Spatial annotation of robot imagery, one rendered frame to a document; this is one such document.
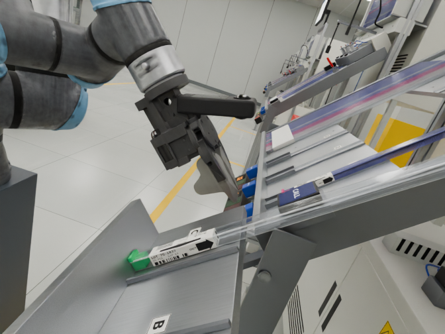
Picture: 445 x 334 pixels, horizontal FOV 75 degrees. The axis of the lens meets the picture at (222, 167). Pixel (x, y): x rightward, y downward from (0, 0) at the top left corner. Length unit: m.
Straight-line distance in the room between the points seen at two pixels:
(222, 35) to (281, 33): 1.70
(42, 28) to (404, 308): 0.73
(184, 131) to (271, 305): 0.26
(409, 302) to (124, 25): 0.65
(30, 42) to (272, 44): 8.83
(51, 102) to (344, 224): 0.59
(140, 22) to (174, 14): 9.28
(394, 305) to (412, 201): 0.33
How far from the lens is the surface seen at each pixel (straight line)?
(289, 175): 0.56
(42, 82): 0.70
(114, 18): 0.45
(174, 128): 0.43
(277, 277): 0.37
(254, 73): 9.15
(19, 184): 0.76
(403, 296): 0.68
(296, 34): 9.24
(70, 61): 0.50
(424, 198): 0.40
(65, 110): 0.71
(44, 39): 0.48
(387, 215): 0.40
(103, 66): 0.51
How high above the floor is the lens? 0.91
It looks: 19 degrees down
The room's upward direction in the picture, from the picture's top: 18 degrees clockwise
